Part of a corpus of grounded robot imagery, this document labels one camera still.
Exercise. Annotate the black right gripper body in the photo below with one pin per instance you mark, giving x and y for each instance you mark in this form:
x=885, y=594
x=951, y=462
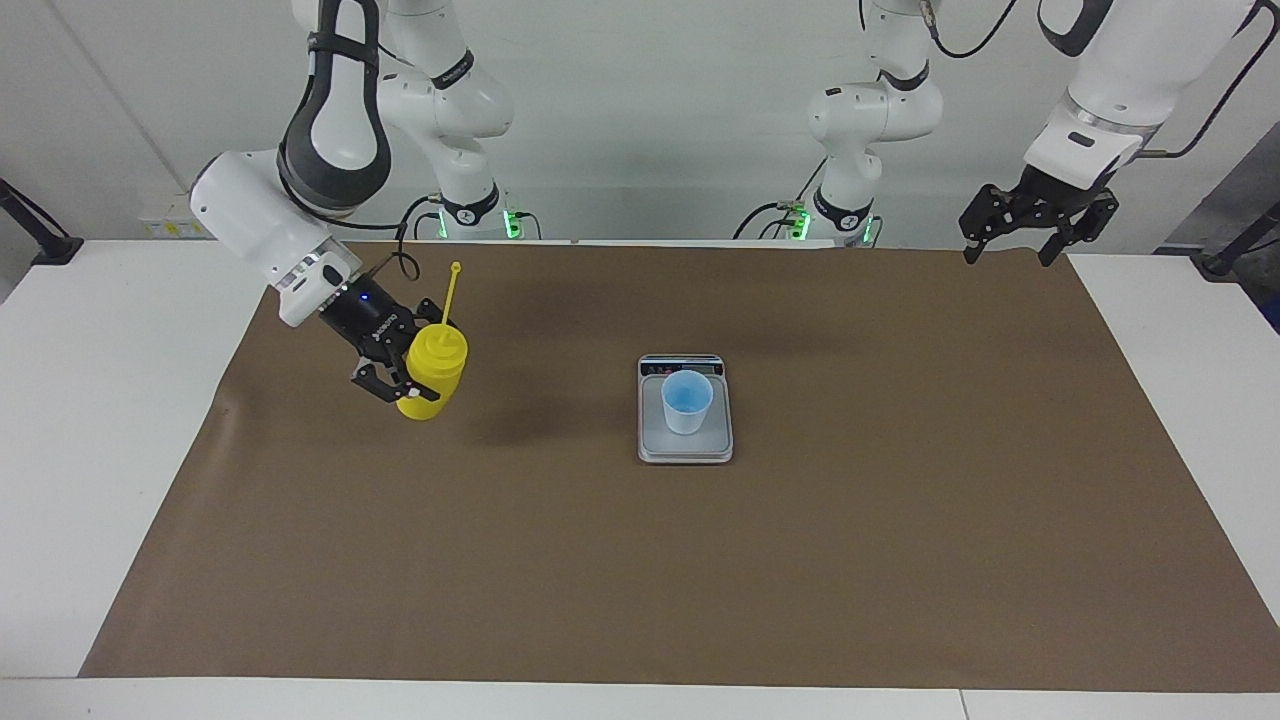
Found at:
x=370, y=320

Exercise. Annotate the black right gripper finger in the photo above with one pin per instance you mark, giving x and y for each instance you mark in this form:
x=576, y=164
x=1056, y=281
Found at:
x=430, y=312
x=385, y=385

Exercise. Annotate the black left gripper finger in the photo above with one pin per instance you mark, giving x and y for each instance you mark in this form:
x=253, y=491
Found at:
x=985, y=215
x=1095, y=215

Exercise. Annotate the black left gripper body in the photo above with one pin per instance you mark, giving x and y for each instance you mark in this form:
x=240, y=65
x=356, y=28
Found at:
x=1050, y=190

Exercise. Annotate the yellow squeeze seasoning bottle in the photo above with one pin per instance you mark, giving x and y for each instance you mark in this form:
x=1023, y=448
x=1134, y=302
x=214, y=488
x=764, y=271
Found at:
x=435, y=360

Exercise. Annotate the light blue plastic cup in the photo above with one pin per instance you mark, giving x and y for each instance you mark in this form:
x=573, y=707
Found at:
x=687, y=415

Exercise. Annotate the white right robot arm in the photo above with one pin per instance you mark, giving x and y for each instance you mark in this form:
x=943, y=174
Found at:
x=250, y=215

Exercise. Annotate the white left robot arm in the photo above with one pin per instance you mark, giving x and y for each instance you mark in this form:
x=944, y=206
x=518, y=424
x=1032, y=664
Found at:
x=1140, y=60

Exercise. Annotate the silver digital kitchen scale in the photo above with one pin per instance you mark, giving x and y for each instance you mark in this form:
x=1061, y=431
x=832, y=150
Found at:
x=690, y=450

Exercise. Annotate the black clamp stand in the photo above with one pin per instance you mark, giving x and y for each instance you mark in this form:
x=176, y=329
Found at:
x=1225, y=262
x=55, y=248

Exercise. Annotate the dark grey background equipment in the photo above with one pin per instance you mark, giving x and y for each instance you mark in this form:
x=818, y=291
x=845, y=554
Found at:
x=1240, y=190

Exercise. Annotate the brown table mat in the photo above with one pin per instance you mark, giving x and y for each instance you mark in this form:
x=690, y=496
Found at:
x=600, y=560

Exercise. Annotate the white wall socket box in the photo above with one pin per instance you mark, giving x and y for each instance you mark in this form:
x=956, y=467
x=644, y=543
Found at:
x=165, y=225

